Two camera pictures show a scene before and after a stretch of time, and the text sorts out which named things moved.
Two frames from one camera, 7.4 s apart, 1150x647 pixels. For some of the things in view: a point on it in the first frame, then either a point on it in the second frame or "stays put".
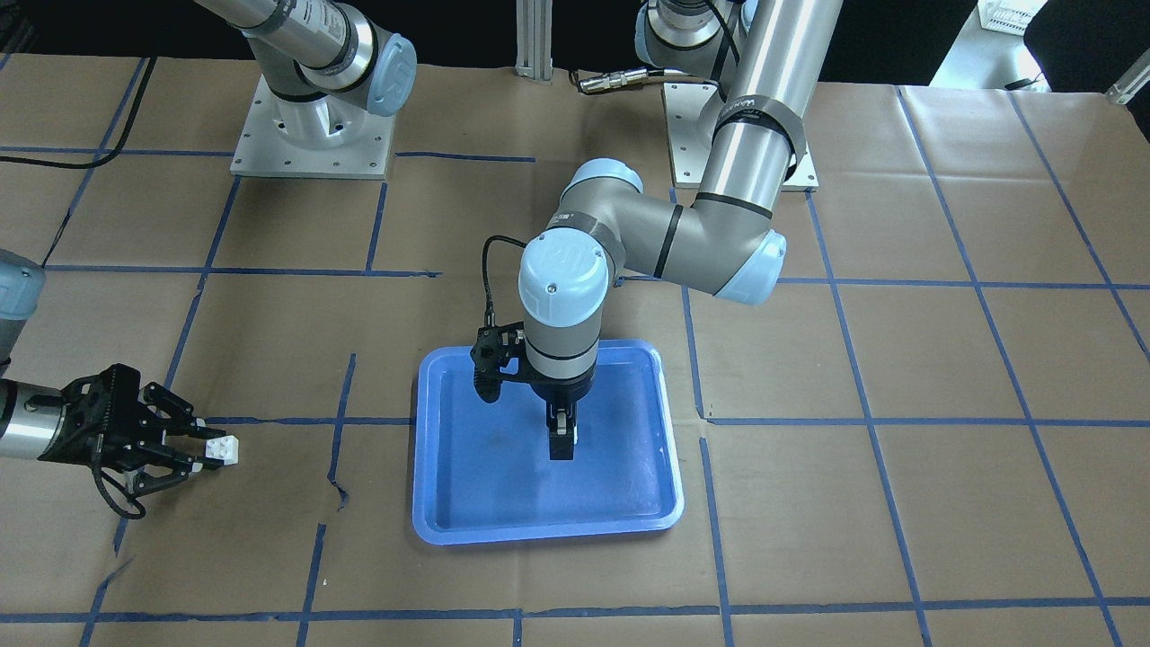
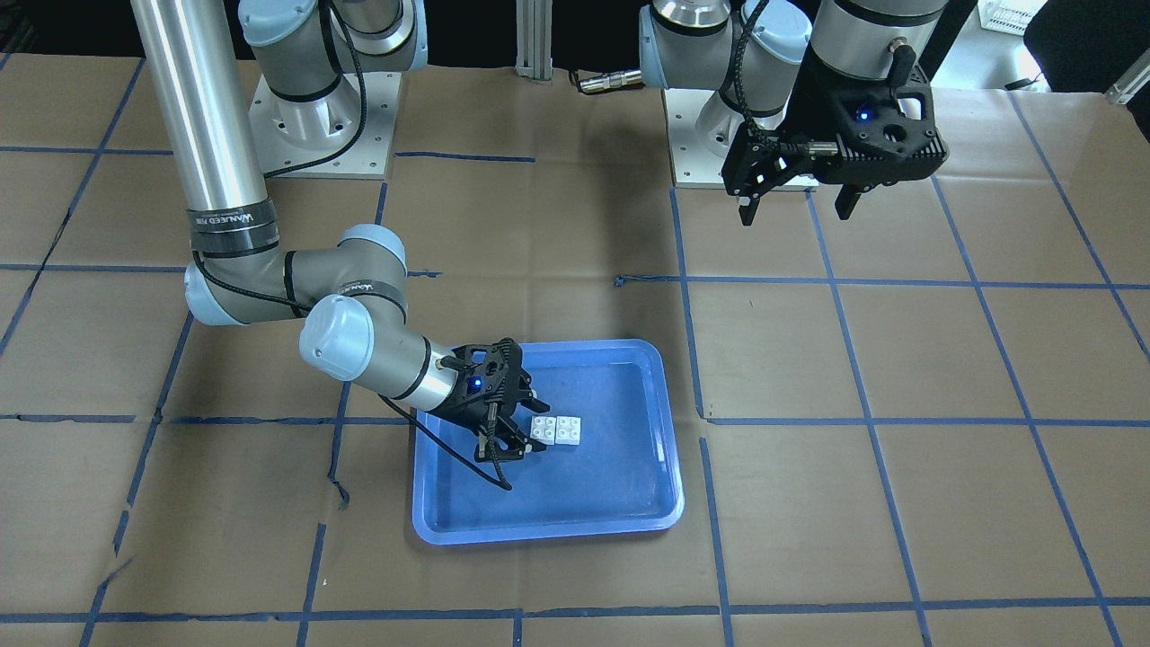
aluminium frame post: x=534 y=28 stays put
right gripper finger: x=179 y=412 to x=526 y=399
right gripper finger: x=160 y=467 to x=494 y=449
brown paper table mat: x=933 y=430 stays put
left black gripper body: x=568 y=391 to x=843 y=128
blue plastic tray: x=482 y=470 stays put
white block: x=223 y=447 to x=543 y=429
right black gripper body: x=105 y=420 to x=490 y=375
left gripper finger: x=561 y=446 to x=846 y=201
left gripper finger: x=570 y=416 to x=747 y=208
